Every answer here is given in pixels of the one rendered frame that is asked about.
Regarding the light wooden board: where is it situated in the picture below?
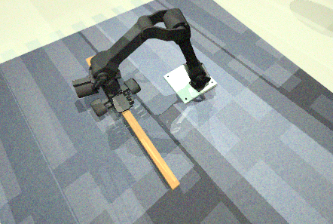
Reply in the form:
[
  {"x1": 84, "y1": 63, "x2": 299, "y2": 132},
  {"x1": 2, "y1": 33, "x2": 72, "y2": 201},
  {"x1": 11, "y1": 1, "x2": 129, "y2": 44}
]
[{"x1": 121, "y1": 110, "x2": 179, "y2": 190}]

